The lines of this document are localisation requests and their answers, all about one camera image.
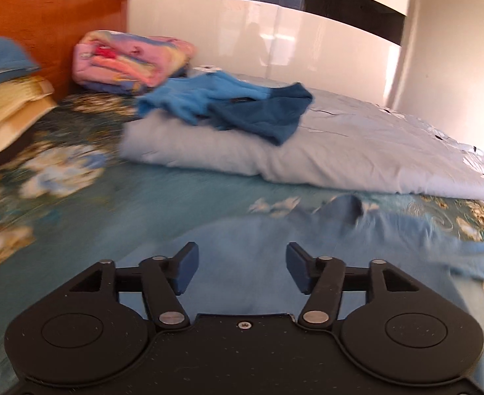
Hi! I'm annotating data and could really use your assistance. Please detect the yellow patterned pillow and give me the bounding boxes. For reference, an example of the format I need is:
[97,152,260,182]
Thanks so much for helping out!
[0,76,55,141]

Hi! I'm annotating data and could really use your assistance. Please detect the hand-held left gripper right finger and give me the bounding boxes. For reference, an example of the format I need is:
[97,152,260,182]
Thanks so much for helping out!
[286,242,416,332]

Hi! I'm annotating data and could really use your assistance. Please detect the dark blue garment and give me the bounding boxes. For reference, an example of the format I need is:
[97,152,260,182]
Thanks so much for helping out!
[207,82,314,147]

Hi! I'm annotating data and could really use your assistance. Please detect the bright blue garment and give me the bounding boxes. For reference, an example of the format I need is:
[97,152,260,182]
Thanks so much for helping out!
[137,72,284,126]

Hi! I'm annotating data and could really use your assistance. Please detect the white glossy wardrobe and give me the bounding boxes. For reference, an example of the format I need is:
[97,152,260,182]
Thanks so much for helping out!
[127,0,412,110]

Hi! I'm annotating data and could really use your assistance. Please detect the pink folded quilt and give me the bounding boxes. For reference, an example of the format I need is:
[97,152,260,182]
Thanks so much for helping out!
[72,30,198,96]

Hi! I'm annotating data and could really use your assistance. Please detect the orange wooden headboard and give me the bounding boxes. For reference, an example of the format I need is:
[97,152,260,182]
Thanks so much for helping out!
[0,0,128,100]

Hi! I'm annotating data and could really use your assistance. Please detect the light blue shirt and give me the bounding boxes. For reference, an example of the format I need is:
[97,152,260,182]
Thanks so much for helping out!
[172,195,484,395]

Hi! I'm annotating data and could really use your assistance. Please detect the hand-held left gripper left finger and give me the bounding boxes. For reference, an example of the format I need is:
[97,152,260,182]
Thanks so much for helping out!
[67,242,200,331]

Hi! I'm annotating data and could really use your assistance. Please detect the grey-blue duvet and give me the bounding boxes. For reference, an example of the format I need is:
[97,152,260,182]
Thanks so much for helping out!
[120,64,484,201]

